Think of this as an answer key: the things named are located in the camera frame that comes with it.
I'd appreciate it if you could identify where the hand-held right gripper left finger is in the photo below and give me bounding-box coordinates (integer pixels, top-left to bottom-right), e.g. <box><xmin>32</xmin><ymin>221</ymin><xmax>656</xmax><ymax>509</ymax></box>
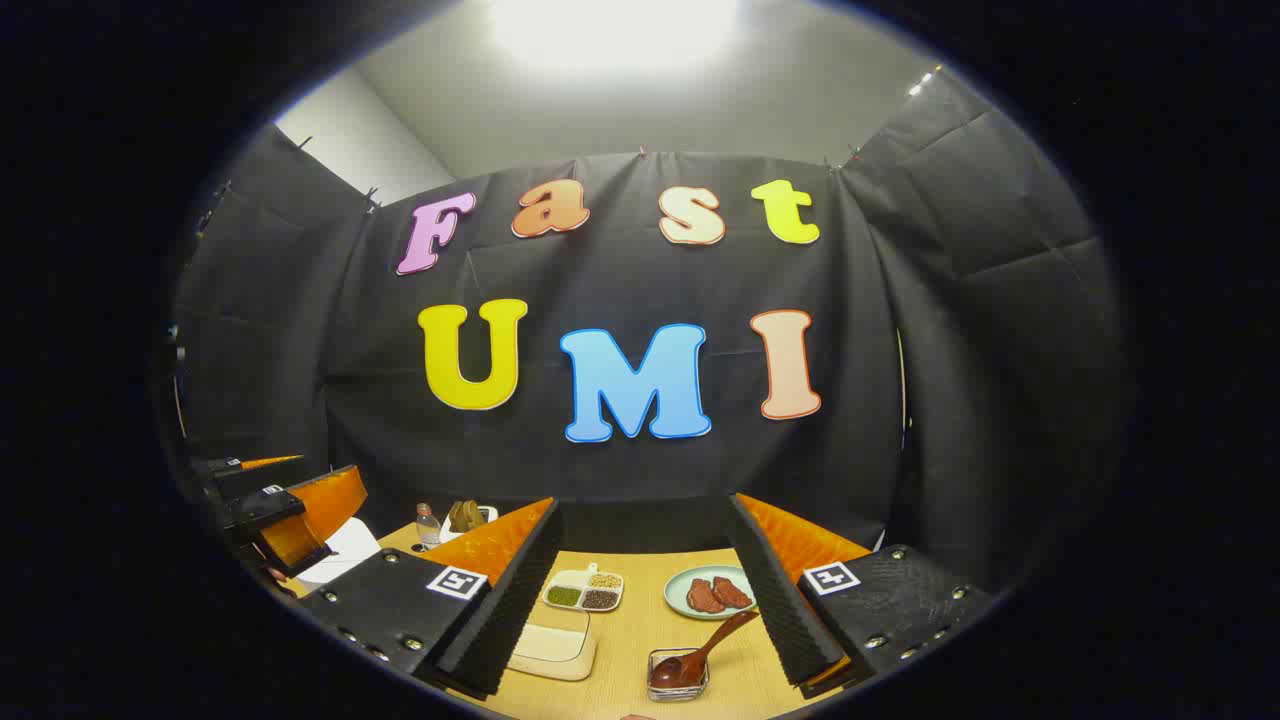
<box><xmin>297</xmin><ymin>497</ymin><xmax>563</xmax><ymax>701</ymax></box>

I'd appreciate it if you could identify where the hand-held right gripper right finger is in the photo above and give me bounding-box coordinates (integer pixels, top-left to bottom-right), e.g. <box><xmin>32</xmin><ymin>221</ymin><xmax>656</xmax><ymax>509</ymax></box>
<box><xmin>726</xmin><ymin>492</ymin><xmax>996</xmax><ymax>699</ymax></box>

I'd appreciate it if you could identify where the white rice cooker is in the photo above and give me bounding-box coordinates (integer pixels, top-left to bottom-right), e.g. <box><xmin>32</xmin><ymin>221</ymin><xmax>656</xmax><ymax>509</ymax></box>
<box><xmin>298</xmin><ymin>517</ymin><xmax>383</xmax><ymax>587</ymax></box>

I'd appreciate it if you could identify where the white tray of rice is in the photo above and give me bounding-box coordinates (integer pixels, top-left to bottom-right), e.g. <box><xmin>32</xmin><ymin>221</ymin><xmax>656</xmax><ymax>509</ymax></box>
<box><xmin>505</xmin><ymin>600</ymin><xmax>599</xmax><ymax>683</ymax></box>

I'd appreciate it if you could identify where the brown wooden spoon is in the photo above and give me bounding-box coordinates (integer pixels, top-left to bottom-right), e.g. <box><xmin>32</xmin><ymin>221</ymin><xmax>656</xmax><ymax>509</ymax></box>
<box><xmin>650</xmin><ymin>610</ymin><xmax>761</xmax><ymax>691</ymax></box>

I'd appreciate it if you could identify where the white divided bean dish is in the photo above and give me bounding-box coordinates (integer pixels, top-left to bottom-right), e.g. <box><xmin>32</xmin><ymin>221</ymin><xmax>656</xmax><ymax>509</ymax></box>
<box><xmin>542</xmin><ymin>563</ymin><xmax>626</xmax><ymax>613</ymax></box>

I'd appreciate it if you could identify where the white toaster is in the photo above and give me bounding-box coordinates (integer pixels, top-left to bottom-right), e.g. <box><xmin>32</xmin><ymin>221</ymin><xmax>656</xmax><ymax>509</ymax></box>
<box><xmin>440</xmin><ymin>505</ymin><xmax>499</xmax><ymax>546</ymax></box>

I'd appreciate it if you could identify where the pale green plate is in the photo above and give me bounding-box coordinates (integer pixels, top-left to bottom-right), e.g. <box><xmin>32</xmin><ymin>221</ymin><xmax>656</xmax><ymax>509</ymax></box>
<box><xmin>664</xmin><ymin>565</ymin><xmax>758</xmax><ymax>621</ymax></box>

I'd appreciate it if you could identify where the black backdrop cloth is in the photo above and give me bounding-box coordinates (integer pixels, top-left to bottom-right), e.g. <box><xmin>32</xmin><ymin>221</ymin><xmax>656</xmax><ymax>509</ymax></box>
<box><xmin>170</xmin><ymin>70</ymin><xmax>1136</xmax><ymax>601</ymax></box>

